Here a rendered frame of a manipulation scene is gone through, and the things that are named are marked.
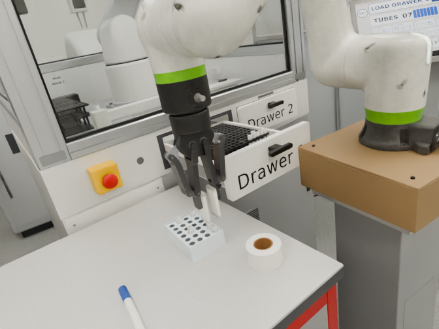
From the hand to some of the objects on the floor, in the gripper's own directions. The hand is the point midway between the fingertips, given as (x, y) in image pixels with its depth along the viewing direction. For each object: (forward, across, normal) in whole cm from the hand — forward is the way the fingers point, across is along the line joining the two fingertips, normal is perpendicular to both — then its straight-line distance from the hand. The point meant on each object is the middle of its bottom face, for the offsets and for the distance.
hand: (208, 203), depth 67 cm
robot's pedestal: (+86, +48, -11) cm, 99 cm away
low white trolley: (+86, -19, +5) cm, 88 cm away
